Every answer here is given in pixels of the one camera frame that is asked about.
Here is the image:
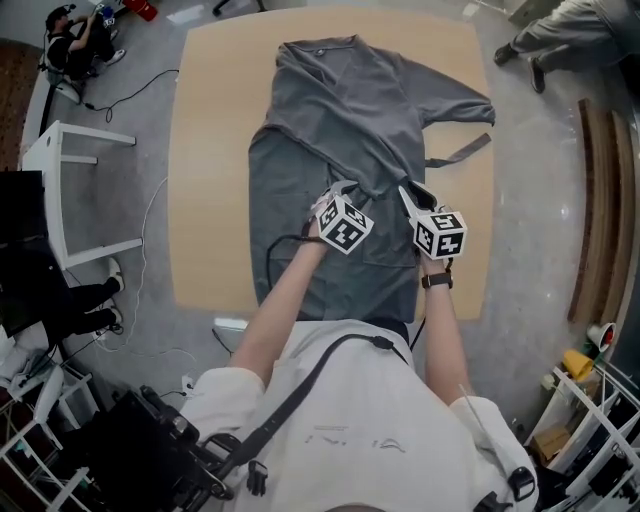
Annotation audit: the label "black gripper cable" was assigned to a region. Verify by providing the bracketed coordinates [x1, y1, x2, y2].
[408, 294, 427, 351]
[264, 232, 326, 301]

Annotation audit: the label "black monitor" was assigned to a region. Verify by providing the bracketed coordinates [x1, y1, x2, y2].
[0, 169, 51, 244]

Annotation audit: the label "black shoulder buckle strap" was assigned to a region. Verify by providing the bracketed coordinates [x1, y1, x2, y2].
[479, 467, 536, 512]

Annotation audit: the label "black hip pack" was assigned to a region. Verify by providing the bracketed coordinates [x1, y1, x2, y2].
[84, 384, 236, 512]

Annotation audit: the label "tan floor board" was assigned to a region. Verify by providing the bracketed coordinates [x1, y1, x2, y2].
[167, 7, 496, 321]

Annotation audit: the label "person's black trousers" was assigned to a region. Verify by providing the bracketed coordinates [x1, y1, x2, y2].
[364, 317, 409, 341]

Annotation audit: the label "white metal shelf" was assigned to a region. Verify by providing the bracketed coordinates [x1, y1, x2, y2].
[0, 364, 96, 512]

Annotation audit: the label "person's right forearm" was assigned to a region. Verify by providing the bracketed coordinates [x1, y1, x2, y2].
[417, 257, 474, 401]

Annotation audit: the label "grey robe garment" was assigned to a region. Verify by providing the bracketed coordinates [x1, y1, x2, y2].
[248, 34, 497, 324]

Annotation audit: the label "brown strap wristwatch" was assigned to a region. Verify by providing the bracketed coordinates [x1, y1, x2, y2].
[420, 269, 455, 290]

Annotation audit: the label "black hanging buckle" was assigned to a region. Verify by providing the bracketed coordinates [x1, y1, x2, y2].
[247, 459, 271, 496]

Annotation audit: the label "black chest harness strap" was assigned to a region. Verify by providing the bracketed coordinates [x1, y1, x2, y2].
[199, 333, 406, 476]

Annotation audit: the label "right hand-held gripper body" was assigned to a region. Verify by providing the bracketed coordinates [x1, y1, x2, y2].
[411, 209, 470, 262]

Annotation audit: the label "person's white t-shirt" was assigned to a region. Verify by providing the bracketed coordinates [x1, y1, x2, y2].
[179, 319, 539, 512]

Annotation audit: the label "white wire rack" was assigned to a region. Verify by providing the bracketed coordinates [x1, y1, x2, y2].
[519, 364, 640, 512]

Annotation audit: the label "red fire extinguisher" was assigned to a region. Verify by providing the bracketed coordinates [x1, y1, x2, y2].
[122, 0, 159, 21]

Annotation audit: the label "white table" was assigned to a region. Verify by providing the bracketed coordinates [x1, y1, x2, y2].
[22, 119, 144, 269]

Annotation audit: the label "white cup red inside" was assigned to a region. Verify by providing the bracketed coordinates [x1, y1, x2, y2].
[587, 322, 619, 354]

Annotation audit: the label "black floor cable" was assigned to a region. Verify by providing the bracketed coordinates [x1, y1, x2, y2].
[82, 68, 180, 124]
[211, 327, 236, 357]

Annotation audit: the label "person's left forearm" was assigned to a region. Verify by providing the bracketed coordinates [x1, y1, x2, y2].
[227, 234, 326, 381]

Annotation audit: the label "yellow plastic cup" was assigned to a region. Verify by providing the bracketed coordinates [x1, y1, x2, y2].
[564, 349, 594, 379]

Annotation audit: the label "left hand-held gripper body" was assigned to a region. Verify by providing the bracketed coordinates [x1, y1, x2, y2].
[311, 191, 376, 257]

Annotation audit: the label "white power cable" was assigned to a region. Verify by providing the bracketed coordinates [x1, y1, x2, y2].
[112, 177, 169, 351]

